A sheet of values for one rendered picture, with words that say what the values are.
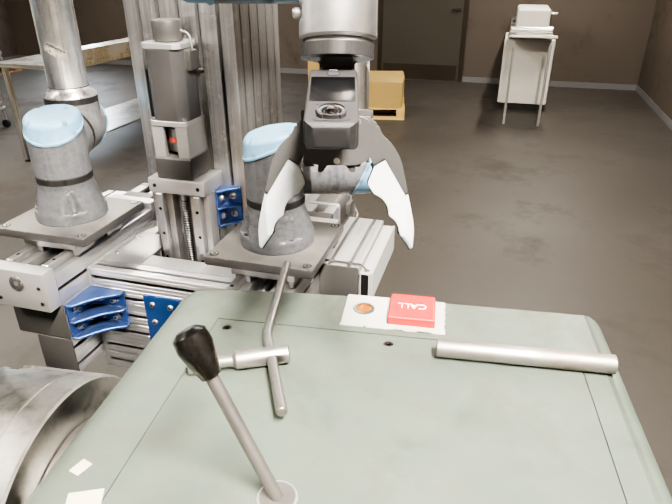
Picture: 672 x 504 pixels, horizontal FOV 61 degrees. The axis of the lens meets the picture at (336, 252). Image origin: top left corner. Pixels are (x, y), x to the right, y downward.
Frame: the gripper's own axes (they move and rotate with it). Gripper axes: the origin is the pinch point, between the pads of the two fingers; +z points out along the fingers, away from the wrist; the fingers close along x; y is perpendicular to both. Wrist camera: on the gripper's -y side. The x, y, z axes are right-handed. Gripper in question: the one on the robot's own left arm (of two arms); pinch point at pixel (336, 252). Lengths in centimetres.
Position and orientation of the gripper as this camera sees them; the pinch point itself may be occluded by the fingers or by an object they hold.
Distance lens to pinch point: 57.4
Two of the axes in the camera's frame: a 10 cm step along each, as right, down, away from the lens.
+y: 0.0, -2.0, 9.8
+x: -10.0, -0.1, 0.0
